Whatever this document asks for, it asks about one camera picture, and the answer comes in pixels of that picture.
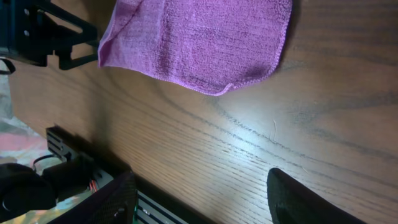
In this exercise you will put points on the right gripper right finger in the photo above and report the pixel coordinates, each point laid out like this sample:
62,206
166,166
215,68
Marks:
290,202

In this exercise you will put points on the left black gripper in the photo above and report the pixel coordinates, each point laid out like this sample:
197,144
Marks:
20,30

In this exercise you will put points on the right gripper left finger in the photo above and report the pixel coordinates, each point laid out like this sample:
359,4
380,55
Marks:
113,204

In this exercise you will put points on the purple microfiber cloth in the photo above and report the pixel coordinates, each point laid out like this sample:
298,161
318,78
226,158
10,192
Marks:
208,46

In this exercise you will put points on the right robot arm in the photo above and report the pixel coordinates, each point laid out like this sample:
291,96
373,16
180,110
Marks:
24,190

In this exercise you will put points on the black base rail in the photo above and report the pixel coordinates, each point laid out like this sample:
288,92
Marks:
109,180

